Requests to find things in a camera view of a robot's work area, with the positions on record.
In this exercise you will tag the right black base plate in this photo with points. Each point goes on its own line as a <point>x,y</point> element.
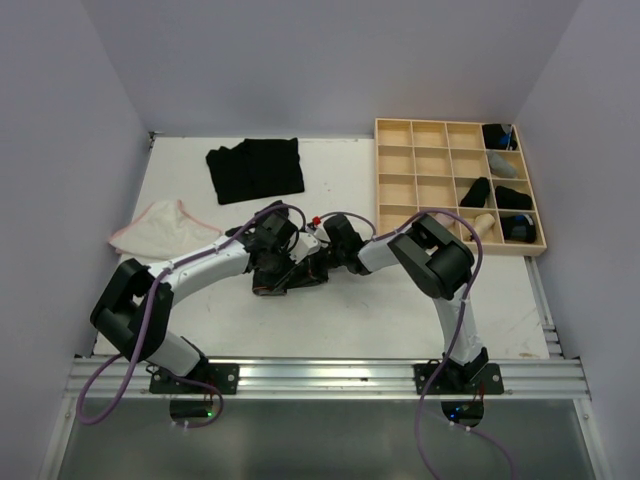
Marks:
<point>456,380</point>

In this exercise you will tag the beige rolled underwear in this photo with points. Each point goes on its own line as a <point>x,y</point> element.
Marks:
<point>484,225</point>

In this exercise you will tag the black blue rolled underwear bottom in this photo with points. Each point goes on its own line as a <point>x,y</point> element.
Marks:
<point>519,228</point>

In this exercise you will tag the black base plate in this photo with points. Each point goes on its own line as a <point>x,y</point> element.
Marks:
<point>456,380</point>
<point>223,376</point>

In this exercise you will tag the black blue rolled underwear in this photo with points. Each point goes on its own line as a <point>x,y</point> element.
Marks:
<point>498,136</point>
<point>519,228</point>

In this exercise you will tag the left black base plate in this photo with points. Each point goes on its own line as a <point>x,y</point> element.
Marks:
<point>223,376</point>

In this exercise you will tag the black rolled underwear middle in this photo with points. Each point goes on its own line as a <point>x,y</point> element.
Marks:
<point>477,195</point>

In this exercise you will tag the aluminium mounting rail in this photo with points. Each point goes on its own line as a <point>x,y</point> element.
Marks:
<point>396,379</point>

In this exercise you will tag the black folded garment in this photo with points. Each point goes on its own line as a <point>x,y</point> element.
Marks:
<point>256,169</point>

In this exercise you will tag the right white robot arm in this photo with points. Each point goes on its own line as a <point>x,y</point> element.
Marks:
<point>442,267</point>

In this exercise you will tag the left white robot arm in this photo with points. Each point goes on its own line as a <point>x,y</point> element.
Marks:
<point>134,309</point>

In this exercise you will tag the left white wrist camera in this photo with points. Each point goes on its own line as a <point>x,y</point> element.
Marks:
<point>306,245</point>

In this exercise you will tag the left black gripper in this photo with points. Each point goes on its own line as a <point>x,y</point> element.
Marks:
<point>284,250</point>

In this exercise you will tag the grey rolled underwear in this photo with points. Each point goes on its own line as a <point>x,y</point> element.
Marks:
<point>501,167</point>

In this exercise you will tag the wooden compartment organizer box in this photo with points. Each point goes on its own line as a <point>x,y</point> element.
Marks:
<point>425,164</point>

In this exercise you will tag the pink rolled underwear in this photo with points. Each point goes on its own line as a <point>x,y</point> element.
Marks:
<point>445,220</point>

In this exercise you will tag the black rolled underwear right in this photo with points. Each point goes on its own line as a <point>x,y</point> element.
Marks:
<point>510,199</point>

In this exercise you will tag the black blue rolled underwear top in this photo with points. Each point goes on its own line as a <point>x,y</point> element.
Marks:
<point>498,136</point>

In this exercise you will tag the black striped underwear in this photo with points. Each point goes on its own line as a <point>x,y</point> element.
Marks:
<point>305,274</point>

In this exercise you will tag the white pink-trimmed underwear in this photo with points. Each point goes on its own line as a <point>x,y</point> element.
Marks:
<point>164,230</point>

